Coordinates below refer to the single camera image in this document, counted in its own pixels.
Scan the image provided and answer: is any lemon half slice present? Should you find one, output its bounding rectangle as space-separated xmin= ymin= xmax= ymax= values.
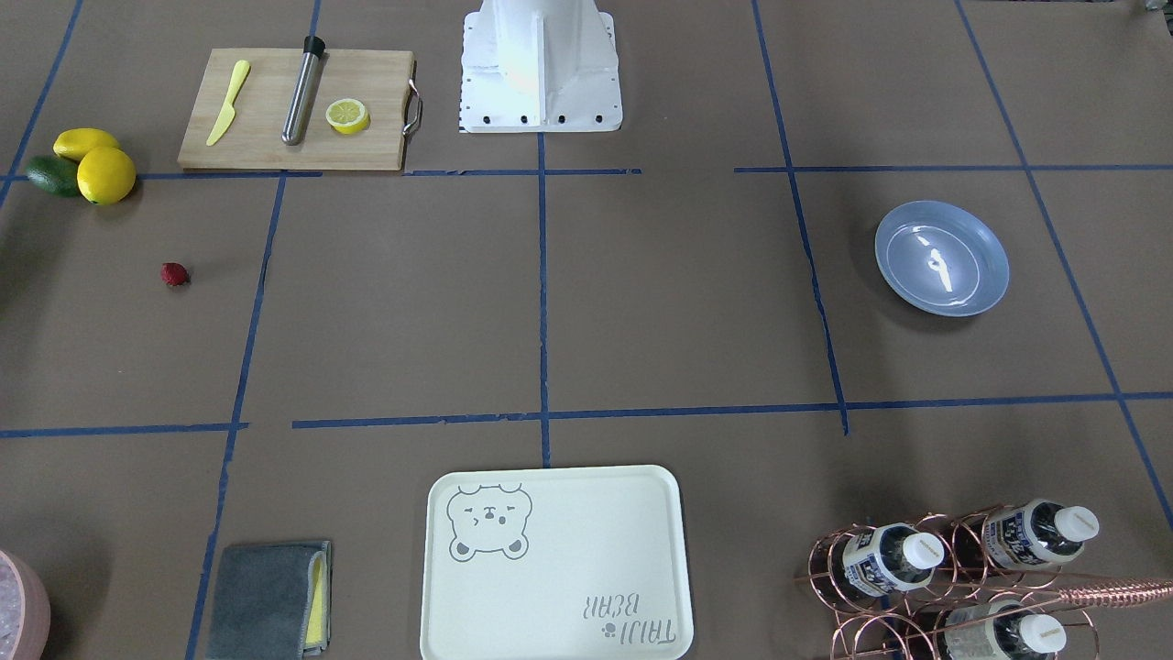
xmin=325 ymin=98 xmax=369 ymax=135

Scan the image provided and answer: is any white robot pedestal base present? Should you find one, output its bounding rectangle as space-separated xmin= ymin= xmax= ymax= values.
xmin=457 ymin=1 xmax=624 ymax=134

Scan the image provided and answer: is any bottle white cap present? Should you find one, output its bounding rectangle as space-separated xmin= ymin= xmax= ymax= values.
xmin=979 ymin=499 xmax=1101 ymax=571
xmin=936 ymin=599 xmax=1067 ymax=659
xmin=832 ymin=522 xmax=947 ymax=603

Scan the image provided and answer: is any yellow plastic knife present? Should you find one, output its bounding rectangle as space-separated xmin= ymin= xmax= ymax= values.
xmin=205 ymin=60 xmax=251 ymax=147

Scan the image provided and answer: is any copper wire bottle rack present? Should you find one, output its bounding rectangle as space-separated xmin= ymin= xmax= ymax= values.
xmin=795 ymin=501 xmax=1169 ymax=659

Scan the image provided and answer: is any blue plate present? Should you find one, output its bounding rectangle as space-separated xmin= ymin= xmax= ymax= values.
xmin=874 ymin=200 xmax=1011 ymax=318

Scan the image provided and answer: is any wooden cutting board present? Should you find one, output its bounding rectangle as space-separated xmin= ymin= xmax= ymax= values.
xmin=177 ymin=49 xmax=423 ymax=172

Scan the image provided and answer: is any bottle white cap front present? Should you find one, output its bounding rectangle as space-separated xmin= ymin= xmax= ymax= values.
xmin=936 ymin=599 xmax=1067 ymax=659

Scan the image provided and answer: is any cream bear tray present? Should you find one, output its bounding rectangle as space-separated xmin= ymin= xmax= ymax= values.
xmin=419 ymin=465 xmax=694 ymax=659

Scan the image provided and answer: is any pink ice bowl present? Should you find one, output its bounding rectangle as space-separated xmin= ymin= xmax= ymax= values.
xmin=1 ymin=550 xmax=50 ymax=659

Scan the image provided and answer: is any green avocado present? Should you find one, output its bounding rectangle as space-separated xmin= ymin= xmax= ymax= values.
xmin=25 ymin=155 xmax=82 ymax=199

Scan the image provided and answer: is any steel muddler black tip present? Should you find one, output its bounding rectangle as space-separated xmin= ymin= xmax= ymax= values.
xmin=280 ymin=35 xmax=326 ymax=147

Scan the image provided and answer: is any red strawberry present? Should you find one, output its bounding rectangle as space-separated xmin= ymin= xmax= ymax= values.
xmin=160 ymin=261 xmax=192 ymax=287

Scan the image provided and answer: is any yellow lemon round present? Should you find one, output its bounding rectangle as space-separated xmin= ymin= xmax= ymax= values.
xmin=77 ymin=147 xmax=137 ymax=205

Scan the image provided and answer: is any yellow lemon upper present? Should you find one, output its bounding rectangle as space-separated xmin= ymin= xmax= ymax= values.
xmin=53 ymin=125 xmax=121 ymax=162

